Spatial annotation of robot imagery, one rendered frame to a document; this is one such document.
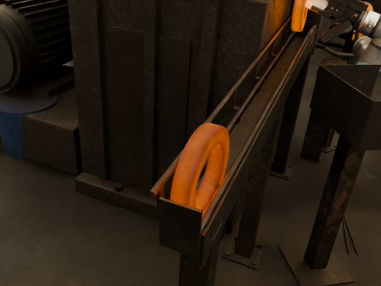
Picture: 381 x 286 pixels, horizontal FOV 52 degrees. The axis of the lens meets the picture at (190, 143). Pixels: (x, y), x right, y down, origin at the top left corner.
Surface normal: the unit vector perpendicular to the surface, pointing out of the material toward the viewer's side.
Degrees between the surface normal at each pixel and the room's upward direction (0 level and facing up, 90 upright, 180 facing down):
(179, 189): 77
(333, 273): 0
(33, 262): 0
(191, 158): 43
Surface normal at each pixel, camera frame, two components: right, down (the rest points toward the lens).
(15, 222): 0.07, -0.87
